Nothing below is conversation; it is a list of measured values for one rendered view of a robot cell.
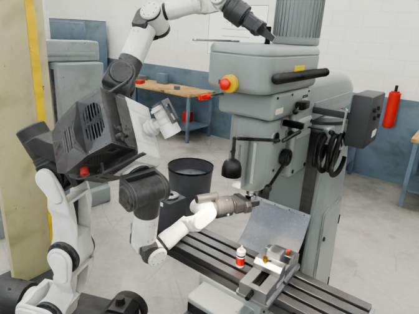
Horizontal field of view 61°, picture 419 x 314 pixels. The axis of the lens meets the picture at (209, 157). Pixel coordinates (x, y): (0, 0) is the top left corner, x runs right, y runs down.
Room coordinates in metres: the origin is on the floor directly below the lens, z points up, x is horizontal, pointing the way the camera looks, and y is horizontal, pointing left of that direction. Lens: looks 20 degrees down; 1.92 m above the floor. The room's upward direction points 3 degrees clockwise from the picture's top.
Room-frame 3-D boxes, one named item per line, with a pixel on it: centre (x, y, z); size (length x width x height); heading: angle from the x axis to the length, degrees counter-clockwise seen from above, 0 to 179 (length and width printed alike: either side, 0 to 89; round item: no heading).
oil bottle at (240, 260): (1.37, -0.17, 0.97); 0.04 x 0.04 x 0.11
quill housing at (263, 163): (1.40, -0.19, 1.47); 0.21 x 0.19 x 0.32; 54
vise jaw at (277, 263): (1.26, -0.28, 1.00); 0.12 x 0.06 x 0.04; 56
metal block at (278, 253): (1.31, -0.31, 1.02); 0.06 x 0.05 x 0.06; 56
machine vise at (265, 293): (1.28, -0.30, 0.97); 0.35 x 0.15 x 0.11; 146
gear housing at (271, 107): (1.43, -0.22, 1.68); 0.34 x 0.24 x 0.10; 144
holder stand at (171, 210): (1.69, 0.23, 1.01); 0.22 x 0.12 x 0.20; 50
